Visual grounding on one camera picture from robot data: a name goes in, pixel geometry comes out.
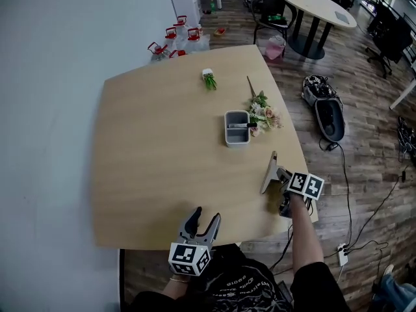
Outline round white table black legs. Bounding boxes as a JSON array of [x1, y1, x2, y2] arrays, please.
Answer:
[[278, 0, 358, 60]]

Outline grey two-compartment organizer box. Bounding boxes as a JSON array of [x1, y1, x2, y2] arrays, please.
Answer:
[[224, 109, 251, 148]]

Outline person's black printed t-shirt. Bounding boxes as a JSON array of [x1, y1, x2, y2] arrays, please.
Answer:
[[129, 244, 352, 312]]

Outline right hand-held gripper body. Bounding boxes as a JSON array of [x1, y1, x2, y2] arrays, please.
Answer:
[[278, 172, 325, 220]]

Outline pink plastic bag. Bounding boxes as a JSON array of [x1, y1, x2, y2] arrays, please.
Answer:
[[264, 36, 287, 62]]

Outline black power cable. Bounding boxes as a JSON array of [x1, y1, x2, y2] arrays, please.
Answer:
[[318, 137, 354, 250]]

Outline wooden table with white legs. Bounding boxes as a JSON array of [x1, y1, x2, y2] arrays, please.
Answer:
[[92, 44, 319, 252]]

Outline black metal chair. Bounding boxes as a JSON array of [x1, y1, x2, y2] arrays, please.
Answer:
[[251, 0, 298, 46]]

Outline person's leg in blue jeans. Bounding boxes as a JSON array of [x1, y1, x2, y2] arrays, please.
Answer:
[[372, 264, 416, 312]]

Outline white power strip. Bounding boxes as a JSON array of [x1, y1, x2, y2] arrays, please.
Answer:
[[337, 242, 350, 268]]

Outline white cabinet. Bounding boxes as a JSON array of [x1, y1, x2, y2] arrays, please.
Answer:
[[166, 0, 203, 29]]

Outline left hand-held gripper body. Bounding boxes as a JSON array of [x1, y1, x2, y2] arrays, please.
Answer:
[[168, 229, 217, 278]]

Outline person's left forearm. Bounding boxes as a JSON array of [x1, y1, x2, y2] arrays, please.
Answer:
[[161, 273, 191, 300]]

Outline small potted plant white pot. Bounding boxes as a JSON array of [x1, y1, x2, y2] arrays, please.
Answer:
[[201, 68, 218, 91]]

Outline tangle of black cables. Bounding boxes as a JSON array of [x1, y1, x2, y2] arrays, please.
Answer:
[[396, 115, 416, 166]]

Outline artificial flower bouquet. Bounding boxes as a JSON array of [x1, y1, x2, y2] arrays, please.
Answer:
[[246, 75, 283, 138]]

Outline person's right forearm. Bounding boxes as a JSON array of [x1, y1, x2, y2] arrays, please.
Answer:
[[287, 195, 326, 274]]

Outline open grey carrying case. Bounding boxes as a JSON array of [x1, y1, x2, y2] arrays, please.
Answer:
[[302, 75, 346, 142]]

